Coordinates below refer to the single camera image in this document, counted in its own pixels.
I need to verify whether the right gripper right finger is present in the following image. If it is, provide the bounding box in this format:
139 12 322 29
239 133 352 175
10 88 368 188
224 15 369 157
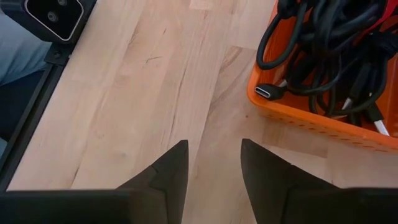
241 139 398 224

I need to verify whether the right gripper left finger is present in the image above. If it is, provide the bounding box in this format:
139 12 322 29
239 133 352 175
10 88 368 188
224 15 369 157
0 139 190 224

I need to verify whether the black cable bundle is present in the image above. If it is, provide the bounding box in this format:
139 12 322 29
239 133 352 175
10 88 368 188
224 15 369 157
255 9 343 71
310 55 392 138
254 62 389 116

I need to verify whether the black cable with red tie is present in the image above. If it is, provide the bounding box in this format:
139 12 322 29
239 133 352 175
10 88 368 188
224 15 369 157
276 0 398 57

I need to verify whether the orange plastic basket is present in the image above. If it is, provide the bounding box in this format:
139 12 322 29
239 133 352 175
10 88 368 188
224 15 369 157
247 0 398 153

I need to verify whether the black metal table frame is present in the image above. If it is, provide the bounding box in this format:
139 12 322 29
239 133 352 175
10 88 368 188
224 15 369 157
0 43 74 192

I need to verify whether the black table-level camera box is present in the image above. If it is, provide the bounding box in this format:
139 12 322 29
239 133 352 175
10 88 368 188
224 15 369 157
0 0 98 44

